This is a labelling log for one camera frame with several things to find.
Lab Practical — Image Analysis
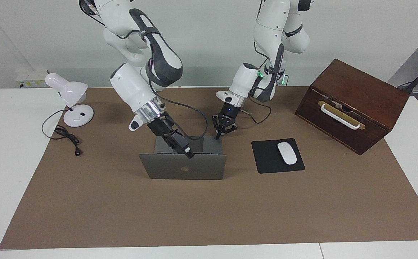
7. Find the white power strip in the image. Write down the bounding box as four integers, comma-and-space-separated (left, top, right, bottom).
15, 71, 49, 88

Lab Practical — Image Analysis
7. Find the white computer mouse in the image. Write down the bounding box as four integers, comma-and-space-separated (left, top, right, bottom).
277, 142, 298, 165

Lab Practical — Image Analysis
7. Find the white box handle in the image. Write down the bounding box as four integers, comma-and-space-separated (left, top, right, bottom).
320, 104, 361, 130

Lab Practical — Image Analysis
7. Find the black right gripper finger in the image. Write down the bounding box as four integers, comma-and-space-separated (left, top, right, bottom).
166, 138, 191, 159
175, 135, 196, 159

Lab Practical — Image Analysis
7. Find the black lamp power cable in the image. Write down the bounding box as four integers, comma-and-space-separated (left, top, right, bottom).
42, 109, 82, 156

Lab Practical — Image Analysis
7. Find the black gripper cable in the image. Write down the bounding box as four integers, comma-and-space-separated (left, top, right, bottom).
239, 43, 272, 124
148, 81, 208, 141

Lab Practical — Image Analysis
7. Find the white desk lamp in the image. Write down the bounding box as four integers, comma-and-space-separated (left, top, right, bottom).
45, 73, 95, 127

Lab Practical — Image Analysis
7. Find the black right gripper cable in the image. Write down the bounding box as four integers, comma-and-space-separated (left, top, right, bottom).
148, 81, 208, 141

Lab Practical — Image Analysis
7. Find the black mouse pad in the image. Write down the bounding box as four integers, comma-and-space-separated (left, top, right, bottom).
251, 138, 305, 174

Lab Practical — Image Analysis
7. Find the brown table mat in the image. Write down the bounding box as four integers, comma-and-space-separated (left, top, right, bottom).
0, 86, 418, 250

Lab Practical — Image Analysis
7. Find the dark brown wooden box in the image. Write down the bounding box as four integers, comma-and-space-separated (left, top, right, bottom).
295, 59, 410, 155

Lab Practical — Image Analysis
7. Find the silver apple laptop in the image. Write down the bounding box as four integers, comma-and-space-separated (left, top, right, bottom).
139, 135, 227, 180

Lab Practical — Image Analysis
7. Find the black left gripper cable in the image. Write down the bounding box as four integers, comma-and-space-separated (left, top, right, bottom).
239, 43, 272, 124

